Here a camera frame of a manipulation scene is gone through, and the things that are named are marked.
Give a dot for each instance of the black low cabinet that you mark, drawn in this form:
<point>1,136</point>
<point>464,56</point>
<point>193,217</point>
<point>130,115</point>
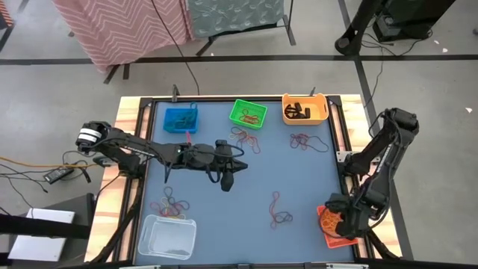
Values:
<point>84,209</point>

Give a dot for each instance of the black power adapter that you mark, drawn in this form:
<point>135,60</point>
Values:
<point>58,175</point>

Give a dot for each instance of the black pole stand base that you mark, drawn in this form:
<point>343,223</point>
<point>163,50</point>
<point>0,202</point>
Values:
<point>347,45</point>

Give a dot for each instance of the black computer tower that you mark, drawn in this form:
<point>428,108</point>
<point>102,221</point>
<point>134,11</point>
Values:
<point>407,18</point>

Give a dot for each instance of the yellow plastic basket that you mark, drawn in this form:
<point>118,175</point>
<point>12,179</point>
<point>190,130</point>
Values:
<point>319,108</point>

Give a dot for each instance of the black cloth stand frame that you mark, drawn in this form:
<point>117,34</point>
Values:
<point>290,33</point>

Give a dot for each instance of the green plastic basket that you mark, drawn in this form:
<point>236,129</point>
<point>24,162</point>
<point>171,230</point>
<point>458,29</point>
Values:
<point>259,108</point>

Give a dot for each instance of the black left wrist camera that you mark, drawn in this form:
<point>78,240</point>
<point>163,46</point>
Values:
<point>226,183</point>

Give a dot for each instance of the silver arm base bracket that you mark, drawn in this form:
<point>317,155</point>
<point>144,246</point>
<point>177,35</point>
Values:
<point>343,155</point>

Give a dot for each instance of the black frame corner bracket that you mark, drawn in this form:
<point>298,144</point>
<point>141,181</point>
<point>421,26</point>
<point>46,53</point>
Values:
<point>334,101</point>

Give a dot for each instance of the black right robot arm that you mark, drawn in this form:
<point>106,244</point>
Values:
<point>384,149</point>

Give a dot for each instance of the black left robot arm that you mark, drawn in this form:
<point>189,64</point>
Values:
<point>142,149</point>

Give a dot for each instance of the wide black rubber band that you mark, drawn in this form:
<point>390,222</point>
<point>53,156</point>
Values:
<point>307,113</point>
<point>298,106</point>
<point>287,112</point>

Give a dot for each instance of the white flat board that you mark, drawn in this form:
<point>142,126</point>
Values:
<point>41,243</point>

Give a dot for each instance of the grey leaf-print cloth screen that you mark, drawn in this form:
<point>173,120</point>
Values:
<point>235,15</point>

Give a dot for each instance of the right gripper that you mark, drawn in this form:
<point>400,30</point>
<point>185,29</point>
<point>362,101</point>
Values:
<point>353,218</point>

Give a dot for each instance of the thin dark rubber band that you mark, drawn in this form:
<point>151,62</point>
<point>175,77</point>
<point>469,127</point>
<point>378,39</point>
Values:
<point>284,214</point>
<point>244,140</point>
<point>325,148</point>

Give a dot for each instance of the blue plastic basket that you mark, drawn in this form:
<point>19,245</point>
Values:
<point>166,112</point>

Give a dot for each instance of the clear plastic container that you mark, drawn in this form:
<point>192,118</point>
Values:
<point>168,239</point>

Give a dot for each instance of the orange plastic basket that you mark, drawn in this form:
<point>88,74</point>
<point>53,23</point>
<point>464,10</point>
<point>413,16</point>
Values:
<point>336,243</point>

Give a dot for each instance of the wide blue rubber band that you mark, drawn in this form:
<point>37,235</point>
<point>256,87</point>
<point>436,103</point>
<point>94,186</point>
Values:
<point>186,204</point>
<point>174,120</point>
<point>186,121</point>
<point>193,107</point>

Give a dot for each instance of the pink chevron cloth screen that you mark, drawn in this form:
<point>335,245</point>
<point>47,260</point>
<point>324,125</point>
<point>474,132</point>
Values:
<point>123,30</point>

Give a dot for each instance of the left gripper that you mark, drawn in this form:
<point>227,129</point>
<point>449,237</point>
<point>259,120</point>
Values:
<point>222,160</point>

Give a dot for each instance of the dark metal clamp lever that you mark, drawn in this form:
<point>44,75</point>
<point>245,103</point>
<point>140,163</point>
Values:
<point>175,92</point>
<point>312,91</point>

